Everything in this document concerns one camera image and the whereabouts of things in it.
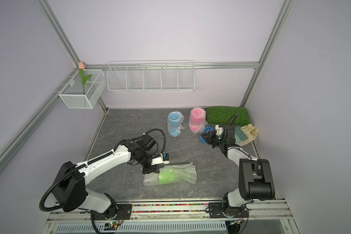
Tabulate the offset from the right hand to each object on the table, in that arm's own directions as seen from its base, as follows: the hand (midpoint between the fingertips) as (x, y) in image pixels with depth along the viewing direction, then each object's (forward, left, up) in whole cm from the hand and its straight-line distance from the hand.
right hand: (200, 133), depth 89 cm
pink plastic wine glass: (+10, +1, +2) cm, 11 cm away
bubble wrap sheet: (-24, +7, -5) cm, 25 cm away
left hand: (-22, +25, -4) cm, 34 cm away
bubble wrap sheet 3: (+13, -4, -10) cm, 17 cm away
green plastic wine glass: (-25, +19, -5) cm, 32 cm away
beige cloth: (+9, -40, -14) cm, 43 cm away
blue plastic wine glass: (+12, +16, +1) cm, 20 cm away
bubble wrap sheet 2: (+11, +11, -9) cm, 18 cm away
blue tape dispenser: (+9, -6, -9) cm, 14 cm away
